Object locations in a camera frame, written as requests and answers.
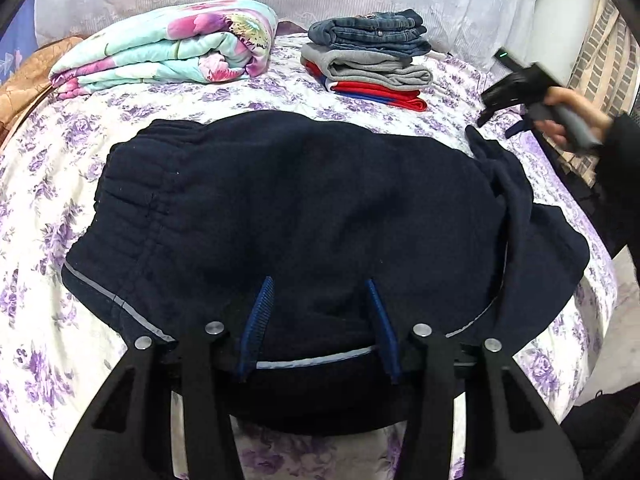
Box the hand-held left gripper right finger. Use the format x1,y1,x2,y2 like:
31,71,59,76
364,278,586,480

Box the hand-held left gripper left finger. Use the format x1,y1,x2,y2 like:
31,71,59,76
52,276,276,480

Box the navy blue pants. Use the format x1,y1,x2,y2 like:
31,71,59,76
60,110,593,436

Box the person's right forearm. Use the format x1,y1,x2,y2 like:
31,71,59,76
592,110,640,253

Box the folded red blue pants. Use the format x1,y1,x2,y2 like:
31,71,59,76
305,61,429,113

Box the person's right hand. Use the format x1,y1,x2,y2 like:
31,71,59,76
531,86,615,153

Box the folded grey sweatpants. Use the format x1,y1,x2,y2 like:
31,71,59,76
300,42,434,92

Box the folded blue jeans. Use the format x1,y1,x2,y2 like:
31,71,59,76
307,8,432,58

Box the purple floral bed sheet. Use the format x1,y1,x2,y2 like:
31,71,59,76
0,30,621,480

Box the person's dark clothing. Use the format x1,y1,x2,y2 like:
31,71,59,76
559,390,640,480

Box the folded turquoise pink floral blanket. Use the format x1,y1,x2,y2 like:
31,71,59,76
49,1,280,100

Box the orange brown quilt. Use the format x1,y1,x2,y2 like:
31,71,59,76
0,36,83,148

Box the blue patterned cloth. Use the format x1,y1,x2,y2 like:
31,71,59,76
0,7,41,88

